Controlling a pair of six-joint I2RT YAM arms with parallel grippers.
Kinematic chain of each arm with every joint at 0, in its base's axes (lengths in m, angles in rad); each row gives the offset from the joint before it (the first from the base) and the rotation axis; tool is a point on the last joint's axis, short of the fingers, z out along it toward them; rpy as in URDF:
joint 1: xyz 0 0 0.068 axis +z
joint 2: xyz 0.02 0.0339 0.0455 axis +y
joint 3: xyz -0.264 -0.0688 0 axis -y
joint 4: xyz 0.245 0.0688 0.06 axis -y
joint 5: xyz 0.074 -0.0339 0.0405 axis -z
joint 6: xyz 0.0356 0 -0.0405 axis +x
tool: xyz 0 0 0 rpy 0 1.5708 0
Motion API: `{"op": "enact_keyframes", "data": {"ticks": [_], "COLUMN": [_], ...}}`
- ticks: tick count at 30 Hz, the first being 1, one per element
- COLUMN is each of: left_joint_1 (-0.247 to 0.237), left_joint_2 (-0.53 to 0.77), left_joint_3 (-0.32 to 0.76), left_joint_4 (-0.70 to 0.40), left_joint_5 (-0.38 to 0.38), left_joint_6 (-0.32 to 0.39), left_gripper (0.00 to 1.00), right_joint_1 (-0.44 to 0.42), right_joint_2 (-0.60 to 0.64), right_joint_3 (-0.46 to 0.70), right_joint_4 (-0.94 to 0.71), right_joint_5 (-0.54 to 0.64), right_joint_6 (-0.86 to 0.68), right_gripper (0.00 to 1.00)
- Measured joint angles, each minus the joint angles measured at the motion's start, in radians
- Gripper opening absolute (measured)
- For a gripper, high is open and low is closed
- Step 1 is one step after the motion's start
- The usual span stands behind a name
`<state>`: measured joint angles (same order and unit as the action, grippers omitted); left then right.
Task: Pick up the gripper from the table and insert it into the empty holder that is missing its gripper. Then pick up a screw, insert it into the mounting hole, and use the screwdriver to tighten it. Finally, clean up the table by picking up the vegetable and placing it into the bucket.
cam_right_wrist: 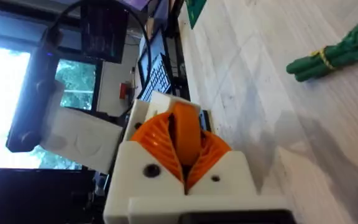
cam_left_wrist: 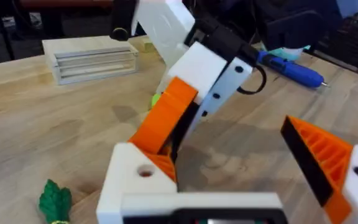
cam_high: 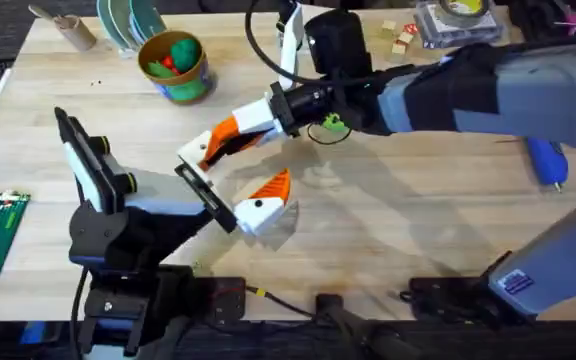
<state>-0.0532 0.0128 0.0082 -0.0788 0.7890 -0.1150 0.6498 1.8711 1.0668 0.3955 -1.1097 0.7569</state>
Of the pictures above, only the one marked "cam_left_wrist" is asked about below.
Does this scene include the white orange left gripper right finger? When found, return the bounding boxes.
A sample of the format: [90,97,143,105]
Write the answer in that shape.
[280,114,358,224]

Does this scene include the bare white left gripper left finger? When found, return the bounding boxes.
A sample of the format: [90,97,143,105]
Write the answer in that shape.
[96,142,179,224]

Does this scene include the green leafy vegetable toy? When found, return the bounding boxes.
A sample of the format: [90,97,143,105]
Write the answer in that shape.
[38,179,73,224]

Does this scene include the blue electric screwdriver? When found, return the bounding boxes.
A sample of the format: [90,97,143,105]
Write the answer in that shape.
[257,50,328,90]

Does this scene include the green disc with holes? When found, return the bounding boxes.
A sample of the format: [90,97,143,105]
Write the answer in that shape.
[150,93,162,109]

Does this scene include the pale wooden box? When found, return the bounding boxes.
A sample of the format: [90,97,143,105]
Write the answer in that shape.
[41,35,140,86]

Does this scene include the orange ribbed wedge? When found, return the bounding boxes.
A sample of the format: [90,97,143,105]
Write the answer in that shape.
[142,145,178,183]

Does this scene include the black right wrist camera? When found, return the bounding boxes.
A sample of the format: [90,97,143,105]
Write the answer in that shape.
[191,12,260,68]

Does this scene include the teal and white container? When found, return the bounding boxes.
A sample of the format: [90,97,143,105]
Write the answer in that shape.
[270,45,312,62]

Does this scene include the black camera cable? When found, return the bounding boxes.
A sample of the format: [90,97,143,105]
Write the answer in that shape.
[236,63,267,96]

